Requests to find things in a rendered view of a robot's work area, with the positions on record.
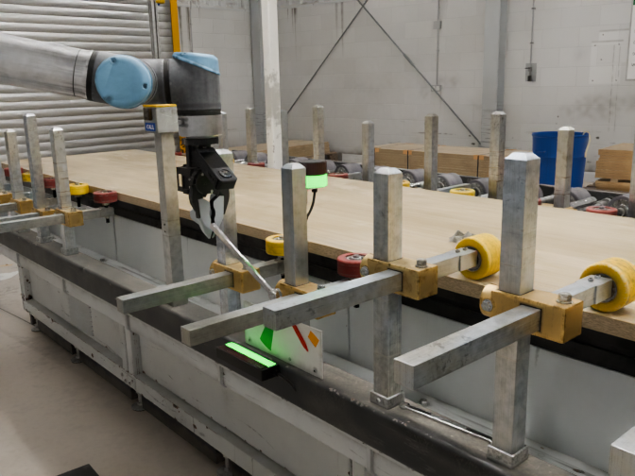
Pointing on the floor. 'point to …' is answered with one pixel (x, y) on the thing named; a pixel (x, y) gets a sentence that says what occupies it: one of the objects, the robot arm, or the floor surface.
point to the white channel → (271, 83)
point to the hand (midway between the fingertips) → (212, 232)
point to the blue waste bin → (541, 145)
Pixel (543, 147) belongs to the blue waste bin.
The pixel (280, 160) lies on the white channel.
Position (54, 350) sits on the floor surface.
